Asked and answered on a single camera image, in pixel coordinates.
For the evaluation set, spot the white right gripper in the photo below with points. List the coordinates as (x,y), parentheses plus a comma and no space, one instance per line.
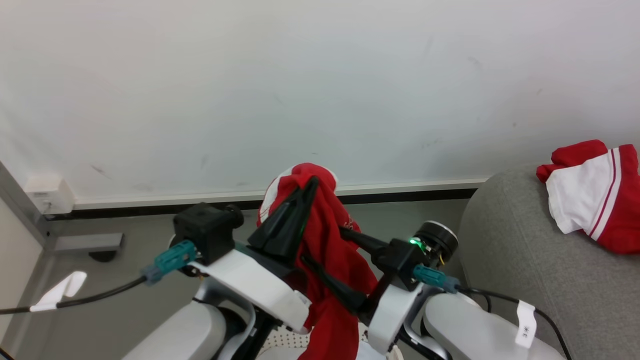
(392,315)

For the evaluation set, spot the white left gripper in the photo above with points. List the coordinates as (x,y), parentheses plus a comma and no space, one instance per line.
(255,287)

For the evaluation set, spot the red garment with white collar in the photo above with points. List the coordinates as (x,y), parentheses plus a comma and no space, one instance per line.
(332,260)

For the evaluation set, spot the red white striped garment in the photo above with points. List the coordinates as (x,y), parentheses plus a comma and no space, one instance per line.
(595,200)

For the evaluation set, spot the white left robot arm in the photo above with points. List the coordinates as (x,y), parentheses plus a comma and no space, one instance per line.
(180,332)

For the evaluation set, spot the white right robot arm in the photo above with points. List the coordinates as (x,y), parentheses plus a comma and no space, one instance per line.
(480,330)

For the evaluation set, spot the grey fabric sofa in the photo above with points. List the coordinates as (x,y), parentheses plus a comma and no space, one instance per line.
(505,250)

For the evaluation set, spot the black round silver-rimmed wrist knob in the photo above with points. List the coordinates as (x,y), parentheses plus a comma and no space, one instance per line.
(439,239)

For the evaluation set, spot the white laundry basket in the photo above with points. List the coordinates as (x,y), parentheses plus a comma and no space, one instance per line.
(285,345)

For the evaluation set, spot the black baseboard strip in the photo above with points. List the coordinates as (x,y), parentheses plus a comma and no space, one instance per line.
(125,210)

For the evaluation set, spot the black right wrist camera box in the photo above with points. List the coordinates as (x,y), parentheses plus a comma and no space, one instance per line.
(400,260)

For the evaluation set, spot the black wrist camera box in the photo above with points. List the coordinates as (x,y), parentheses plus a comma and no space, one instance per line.
(400,260)
(205,230)

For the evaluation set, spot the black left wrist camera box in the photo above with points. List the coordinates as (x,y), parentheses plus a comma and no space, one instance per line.
(205,230)

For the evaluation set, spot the black round frame foot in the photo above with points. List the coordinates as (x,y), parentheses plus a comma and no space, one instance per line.
(102,256)

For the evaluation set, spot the grey metal frame leg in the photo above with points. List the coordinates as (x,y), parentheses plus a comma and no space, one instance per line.
(75,242)

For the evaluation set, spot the white wall socket box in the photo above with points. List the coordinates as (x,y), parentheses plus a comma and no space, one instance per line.
(49,195)

